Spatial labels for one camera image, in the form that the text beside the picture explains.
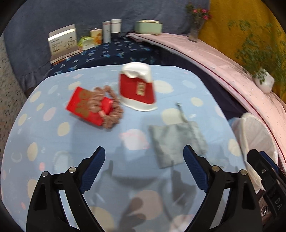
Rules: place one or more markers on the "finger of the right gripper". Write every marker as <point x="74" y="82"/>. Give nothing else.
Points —
<point x="265" y="167"/>

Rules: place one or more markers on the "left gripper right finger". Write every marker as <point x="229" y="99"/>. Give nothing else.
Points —
<point x="242" y="212"/>

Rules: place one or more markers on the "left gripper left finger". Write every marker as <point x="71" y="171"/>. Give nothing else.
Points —
<point x="46" y="211"/>

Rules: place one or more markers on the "grey drawstring pouch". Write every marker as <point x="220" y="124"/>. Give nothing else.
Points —
<point x="169" y="140"/>

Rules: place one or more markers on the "white lined trash bin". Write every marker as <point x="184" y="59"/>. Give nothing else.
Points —
<point x="250" y="134"/>

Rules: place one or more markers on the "pink sheet covered table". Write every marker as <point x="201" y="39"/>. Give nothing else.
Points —
<point x="269" y="108"/>

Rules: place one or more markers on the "light blue dotted cloth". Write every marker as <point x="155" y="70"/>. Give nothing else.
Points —
<point x="131" y="192"/>

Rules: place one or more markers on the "red gift box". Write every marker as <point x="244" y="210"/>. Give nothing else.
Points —
<point x="77" y="104"/>

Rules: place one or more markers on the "white pot green plant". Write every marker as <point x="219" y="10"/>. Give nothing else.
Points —
<point x="262" y="51"/>

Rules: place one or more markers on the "mustard yellow cloth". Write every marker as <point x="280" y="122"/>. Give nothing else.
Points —
<point x="224" y="34"/>

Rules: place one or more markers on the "white cardboard box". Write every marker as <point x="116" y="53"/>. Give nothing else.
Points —
<point x="63" y="43"/>

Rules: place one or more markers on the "glass vase pink flowers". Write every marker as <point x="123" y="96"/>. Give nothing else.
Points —
<point x="198" y="16"/>

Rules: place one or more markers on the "green white small packet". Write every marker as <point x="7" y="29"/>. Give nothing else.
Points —
<point x="86" y="43"/>

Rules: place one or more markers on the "navy floral cloth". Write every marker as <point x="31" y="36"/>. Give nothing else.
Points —
<point x="122" y="51"/>

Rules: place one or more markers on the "orange patterned small box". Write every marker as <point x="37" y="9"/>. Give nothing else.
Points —
<point x="96" y="35"/>

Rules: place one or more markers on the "blue grey blanket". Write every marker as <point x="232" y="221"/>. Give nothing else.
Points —
<point x="26" y="35"/>

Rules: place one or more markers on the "mint green tissue box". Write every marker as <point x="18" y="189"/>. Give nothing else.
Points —
<point x="148" y="27"/>

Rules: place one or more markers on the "white cylindrical jar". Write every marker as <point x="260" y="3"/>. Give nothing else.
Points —
<point x="115" y="25"/>

